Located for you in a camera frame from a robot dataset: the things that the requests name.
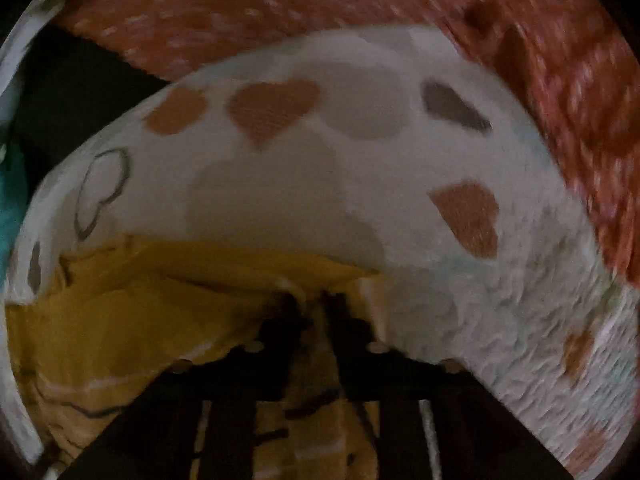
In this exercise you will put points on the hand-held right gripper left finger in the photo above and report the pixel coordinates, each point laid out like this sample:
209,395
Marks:
235,390

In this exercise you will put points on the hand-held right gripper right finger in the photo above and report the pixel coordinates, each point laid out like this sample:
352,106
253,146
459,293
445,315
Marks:
395,395

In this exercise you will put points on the yellow striped sweater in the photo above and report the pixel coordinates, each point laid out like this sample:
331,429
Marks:
150,310

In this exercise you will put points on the white heart print blanket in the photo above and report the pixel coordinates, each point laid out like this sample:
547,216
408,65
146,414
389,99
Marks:
325,185

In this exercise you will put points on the teal pillow bag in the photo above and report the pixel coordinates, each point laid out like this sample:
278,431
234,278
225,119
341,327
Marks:
10,210

